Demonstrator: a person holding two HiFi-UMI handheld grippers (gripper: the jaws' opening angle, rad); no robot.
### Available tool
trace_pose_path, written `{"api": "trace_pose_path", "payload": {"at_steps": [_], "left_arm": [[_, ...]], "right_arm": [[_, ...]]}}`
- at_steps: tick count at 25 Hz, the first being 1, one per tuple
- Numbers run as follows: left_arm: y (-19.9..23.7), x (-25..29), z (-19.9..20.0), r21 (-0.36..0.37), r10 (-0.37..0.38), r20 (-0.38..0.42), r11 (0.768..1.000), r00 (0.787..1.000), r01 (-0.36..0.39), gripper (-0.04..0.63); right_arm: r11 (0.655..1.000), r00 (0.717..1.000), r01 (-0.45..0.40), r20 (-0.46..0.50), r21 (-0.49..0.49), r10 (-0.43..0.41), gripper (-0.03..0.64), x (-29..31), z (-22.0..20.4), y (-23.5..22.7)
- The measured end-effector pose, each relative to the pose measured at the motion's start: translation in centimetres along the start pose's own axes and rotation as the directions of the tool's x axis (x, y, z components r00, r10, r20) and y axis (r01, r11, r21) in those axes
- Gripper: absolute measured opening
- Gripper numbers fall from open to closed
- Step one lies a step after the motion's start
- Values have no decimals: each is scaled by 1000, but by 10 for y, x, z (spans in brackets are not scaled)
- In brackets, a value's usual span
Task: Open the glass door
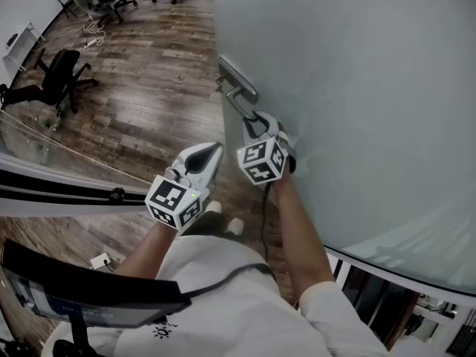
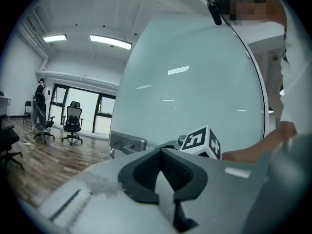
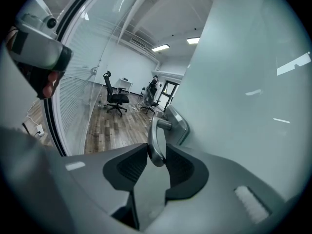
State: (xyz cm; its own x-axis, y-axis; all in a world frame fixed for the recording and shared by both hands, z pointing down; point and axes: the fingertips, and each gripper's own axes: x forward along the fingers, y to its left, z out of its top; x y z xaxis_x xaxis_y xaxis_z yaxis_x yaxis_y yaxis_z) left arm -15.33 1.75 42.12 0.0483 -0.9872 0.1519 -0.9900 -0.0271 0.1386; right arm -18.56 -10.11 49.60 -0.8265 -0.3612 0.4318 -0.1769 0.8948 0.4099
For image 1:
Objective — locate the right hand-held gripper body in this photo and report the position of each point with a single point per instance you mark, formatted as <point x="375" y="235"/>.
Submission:
<point x="262" y="158"/>

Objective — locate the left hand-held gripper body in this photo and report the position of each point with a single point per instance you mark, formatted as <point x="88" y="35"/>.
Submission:
<point x="171" y="203"/>

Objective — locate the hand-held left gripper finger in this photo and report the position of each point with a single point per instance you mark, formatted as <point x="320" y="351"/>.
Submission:
<point x="210" y="166"/>
<point x="193" y="154"/>

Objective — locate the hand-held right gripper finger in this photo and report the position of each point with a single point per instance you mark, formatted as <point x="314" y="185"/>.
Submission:
<point x="269" y="123"/>
<point x="246" y="130"/>

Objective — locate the frosted glass door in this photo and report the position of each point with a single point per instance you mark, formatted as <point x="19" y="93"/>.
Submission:
<point x="372" y="87"/>

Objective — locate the person's right forearm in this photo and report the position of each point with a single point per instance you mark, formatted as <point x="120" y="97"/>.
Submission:
<point x="297" y="236"/>

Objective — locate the person's left forearm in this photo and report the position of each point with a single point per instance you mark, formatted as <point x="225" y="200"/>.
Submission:
<point x="148" y="251"/>

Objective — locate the person's white shoe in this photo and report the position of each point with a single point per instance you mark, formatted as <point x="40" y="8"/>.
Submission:
<point x="235" y="225"/>
<point x="213" y="206"/>

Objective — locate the person's dark trousers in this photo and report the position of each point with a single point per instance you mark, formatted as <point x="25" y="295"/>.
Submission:
<point x="208" y="223"/>

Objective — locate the white power strip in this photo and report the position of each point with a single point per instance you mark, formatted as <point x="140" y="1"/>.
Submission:
<point x="98" y="260"/>

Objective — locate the black tablet screen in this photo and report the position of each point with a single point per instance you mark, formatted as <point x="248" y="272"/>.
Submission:
<point x="93" y="292"/>

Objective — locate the person's white shirt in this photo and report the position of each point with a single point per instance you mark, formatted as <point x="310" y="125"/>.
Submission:
<point x="223" y="311"/>

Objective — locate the black metal railing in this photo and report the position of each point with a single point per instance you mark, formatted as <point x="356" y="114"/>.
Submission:
<point x="357" y="288"/>

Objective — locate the wooden handrail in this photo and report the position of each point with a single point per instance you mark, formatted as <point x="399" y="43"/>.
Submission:
<point x="405" y="318"/>

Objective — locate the black metal grille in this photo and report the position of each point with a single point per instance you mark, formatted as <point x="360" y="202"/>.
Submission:
<point x="463" y="337"/>

